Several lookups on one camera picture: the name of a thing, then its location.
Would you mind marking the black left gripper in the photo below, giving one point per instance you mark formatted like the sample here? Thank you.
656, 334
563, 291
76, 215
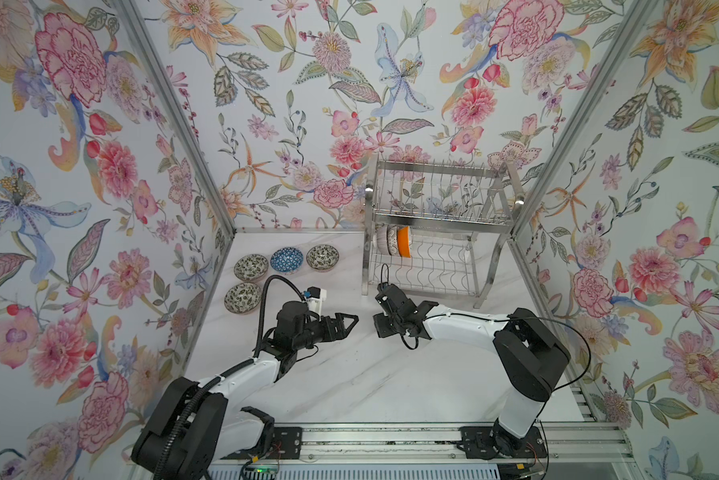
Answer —
339, 332

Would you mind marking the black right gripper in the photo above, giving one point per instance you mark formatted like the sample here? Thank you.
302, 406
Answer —
379, 325

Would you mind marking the plain white bowl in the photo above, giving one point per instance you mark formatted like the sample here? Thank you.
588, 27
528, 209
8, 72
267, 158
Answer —
404, 241

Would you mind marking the brown mandala pattern bowl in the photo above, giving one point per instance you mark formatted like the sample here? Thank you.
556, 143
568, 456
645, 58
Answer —
392, 243

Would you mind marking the two-tier steel dish rack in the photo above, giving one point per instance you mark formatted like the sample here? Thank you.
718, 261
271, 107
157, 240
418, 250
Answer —
460, 214

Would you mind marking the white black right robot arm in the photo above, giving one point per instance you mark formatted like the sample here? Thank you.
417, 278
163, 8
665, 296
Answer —
531, 356

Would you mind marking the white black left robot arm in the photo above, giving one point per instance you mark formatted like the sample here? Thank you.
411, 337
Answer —
198, 422

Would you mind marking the dark speckled bowl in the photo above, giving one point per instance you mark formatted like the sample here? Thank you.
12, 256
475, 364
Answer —
322, 257

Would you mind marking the blue pattern bowl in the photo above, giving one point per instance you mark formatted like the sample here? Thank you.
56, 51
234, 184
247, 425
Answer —
286, 260

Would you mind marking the dark floral bowl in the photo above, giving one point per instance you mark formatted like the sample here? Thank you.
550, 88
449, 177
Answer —
242, 298

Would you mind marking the green leaf pattern bowl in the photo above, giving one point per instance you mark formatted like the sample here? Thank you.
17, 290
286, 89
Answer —
251, 268

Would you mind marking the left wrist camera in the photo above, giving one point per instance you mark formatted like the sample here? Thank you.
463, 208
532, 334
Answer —
315, 297

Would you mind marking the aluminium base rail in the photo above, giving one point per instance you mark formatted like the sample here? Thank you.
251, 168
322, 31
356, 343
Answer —
567, 442

